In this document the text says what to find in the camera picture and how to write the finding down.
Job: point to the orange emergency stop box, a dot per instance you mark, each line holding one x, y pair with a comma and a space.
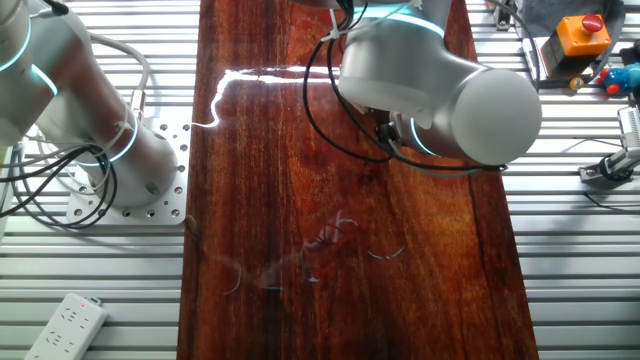
580, 40

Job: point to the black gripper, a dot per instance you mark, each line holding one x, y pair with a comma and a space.
387, 132

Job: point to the silver flat device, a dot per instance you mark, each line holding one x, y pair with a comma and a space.
545, 60

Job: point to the white power strip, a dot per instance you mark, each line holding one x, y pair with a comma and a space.
65, 330

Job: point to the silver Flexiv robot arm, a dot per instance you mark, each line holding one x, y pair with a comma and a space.
410, 70

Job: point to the blue plastic toy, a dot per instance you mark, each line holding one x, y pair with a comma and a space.
620, 79

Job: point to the small yellow ball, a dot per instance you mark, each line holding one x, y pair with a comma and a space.
576, 83

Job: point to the brown wooden board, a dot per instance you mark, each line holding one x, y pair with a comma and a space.
350, 300

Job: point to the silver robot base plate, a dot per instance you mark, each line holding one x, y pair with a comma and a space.
184, 202

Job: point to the black metal clamp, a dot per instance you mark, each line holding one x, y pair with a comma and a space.
502, 12

